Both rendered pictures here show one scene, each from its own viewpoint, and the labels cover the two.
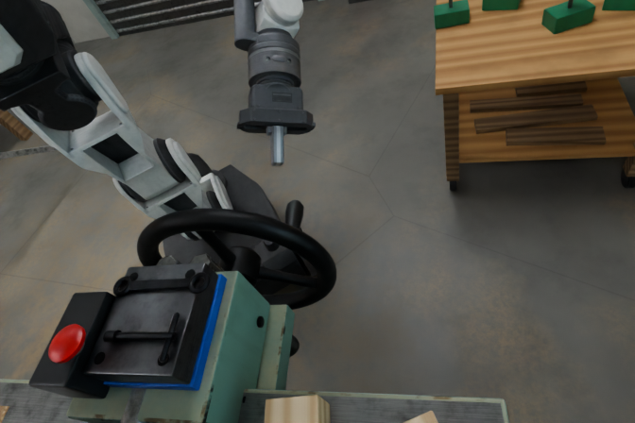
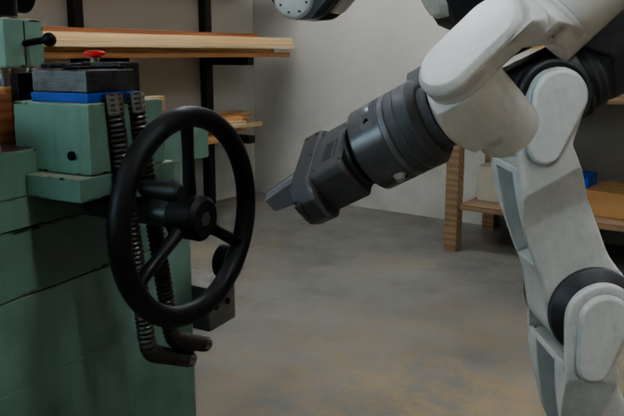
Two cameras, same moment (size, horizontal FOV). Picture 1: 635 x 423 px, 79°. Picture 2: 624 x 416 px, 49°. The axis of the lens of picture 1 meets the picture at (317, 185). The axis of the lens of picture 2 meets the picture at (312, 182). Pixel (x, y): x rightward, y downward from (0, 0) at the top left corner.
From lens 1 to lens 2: 94 cm
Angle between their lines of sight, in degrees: 85
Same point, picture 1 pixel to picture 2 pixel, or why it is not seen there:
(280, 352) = (48, 176)
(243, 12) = not seen: hidden behind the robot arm
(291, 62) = (363, 125)
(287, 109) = (313, 162)
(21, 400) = not seen: hidden behind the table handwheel
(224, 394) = (27, 120)
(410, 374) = not seen: outside the picture
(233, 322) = (58, 113)
